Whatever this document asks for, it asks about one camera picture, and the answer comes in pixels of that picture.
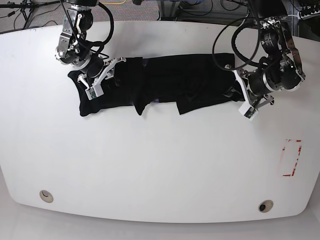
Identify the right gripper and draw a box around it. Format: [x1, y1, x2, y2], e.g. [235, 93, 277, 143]
[77, 57, 127, 92]

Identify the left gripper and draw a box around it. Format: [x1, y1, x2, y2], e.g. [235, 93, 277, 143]
[223, 68, 276, 110]

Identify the black T-shirt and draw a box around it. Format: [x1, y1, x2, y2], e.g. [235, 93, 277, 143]
[74, 54, 235, 117]

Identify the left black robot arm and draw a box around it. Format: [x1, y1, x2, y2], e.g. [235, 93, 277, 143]
[212, 0, 306, 116]

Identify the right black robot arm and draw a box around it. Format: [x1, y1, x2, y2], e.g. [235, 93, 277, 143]
[55, 0, 124, 91]

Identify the red tape rectangle marking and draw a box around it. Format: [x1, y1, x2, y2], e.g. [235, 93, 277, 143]
[280, 139, 303, 177]

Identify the black tripod stand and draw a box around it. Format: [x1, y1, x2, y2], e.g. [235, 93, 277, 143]
[0, 0, 65, 30]

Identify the white power strip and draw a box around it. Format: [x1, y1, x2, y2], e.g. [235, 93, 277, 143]
[297, 7, 320, 20]

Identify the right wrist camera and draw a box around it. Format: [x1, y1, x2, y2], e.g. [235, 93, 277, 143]
[85, 85, 104, 100]

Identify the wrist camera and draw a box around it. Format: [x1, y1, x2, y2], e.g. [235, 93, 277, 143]
[238, 102, 259, 121]
[85, 85, 104, 100]

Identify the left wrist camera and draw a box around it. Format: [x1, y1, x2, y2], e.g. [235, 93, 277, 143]
[238, 102, 259, 121]

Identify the aluminium frame post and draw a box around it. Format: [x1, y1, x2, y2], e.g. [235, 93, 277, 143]
[156, 0, 181, 21]

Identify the right table cable grommet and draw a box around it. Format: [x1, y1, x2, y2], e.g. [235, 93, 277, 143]
[258, 200, 274, 213]

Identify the table cable grommet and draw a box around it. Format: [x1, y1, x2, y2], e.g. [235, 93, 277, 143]
[258, 200, 274, 213]
[39, 190, 54, 204]

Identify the left table cable grommet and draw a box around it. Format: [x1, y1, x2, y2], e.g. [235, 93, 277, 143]
[39, 190, 54, 204]

